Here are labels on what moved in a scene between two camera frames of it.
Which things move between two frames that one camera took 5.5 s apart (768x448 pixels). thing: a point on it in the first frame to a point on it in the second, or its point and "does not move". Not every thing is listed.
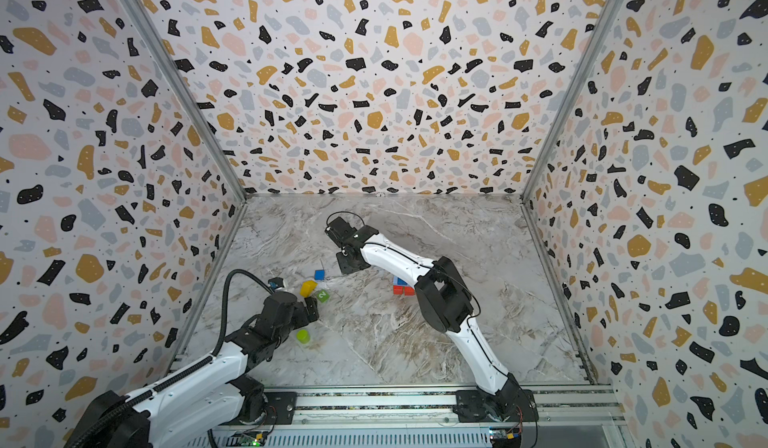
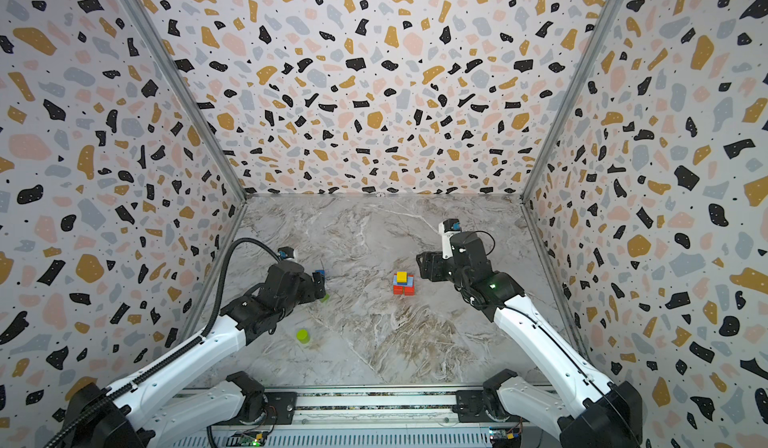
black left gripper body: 299,317 to 306,289
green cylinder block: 303,336 does not move
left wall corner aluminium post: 144,24 does not move
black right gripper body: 349,256 to 434,265
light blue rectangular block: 399,282 does not move
